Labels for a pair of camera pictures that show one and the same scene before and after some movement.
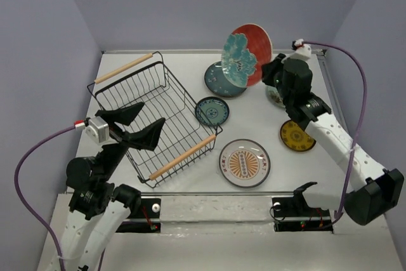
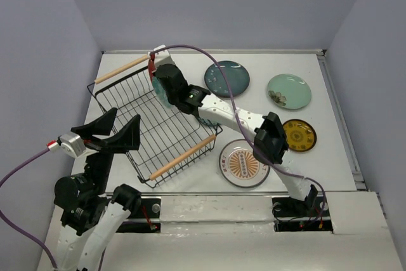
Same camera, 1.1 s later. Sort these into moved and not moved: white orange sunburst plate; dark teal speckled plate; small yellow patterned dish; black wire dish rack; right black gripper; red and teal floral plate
Moved: right black gripper; red and teal floral plate
Not moved: small yellow patterned dish; dark teal speckled plate; black wire dish rack; white orange sunburst plate
